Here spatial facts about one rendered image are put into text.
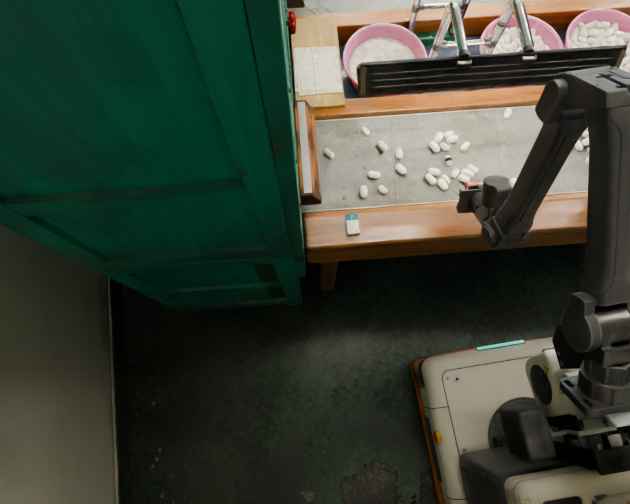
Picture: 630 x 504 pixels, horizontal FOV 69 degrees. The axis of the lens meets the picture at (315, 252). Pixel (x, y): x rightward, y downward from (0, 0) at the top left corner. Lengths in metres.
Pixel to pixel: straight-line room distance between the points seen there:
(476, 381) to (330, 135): 1.02
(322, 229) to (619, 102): 0.79
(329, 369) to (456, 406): 0.54
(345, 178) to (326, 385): 0.96
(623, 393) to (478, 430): 0.96
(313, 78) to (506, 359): 1.20
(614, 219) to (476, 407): 1.13
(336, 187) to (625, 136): 0.81
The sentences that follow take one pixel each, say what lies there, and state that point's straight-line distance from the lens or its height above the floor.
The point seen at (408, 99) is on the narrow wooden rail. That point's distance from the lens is 1.52.
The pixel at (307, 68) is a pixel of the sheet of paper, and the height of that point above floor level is 0.78.
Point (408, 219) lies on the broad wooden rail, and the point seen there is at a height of 0.76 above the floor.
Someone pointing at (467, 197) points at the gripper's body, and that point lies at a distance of 1.22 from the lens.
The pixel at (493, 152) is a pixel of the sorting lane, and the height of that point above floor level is 0.74.
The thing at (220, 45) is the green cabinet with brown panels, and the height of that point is 1.63.
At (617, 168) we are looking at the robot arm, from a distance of 0.80.
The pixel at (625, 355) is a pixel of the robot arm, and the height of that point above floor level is 1.25.
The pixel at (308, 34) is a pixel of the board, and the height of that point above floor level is 0.78.
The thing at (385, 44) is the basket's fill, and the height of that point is 0.73.
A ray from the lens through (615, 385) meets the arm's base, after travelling 0.91.
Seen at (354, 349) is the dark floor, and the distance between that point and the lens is 2.01.
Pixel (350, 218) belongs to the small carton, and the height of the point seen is 0.78.
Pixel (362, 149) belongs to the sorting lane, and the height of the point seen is 0.74.
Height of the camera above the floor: 2.00
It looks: 75 degrees down
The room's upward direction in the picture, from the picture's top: 1 degrees counter-clockwise
